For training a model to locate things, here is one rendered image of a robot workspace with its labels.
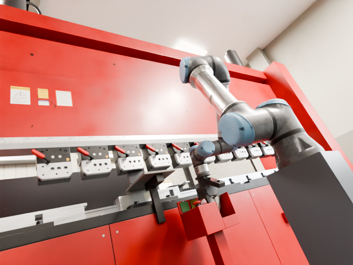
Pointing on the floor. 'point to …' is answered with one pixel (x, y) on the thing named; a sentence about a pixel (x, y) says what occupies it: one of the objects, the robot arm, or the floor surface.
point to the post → (188, 176)
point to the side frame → (320, 129)
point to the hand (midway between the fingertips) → (218, 213)
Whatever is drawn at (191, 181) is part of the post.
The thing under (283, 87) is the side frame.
